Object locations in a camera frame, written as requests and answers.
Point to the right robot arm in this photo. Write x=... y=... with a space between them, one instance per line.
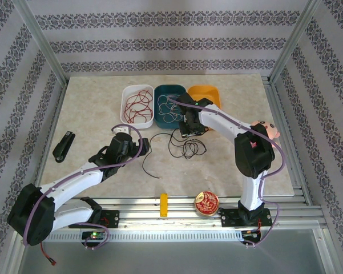
x=217 y=124

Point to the teal plastic tray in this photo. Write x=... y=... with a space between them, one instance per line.
x=167 y=125

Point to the white plastic tray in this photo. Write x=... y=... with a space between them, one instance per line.
x=135 y=125

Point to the orange plastic tray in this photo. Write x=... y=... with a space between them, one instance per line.
x=208 y=92

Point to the black stapler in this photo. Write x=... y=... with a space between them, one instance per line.
x=63 y=147

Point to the yellow rectangular block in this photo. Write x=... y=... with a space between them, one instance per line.
x=163 y=205

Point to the pink plush doll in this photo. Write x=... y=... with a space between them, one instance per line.
x=269 y=128

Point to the red and gold round tin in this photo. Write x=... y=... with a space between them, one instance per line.
x=206 y=203

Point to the small circuit board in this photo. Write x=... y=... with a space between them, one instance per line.
x=94 y=235
x=249 y=234

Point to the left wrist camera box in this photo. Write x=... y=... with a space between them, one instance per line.
x=122 y=130

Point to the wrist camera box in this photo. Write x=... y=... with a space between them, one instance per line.
x=186 y=100
x=122 y=130

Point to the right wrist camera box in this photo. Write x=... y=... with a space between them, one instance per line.
x=186 y=100

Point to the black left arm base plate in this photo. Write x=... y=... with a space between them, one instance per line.
x=112 y=218

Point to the aluminium rail base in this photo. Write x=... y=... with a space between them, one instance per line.
x=142 y=221

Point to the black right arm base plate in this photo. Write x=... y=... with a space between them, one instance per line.
x=228 y=217

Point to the aluminium frame post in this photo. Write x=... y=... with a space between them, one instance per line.
x=42 y=42
x=295 y=42

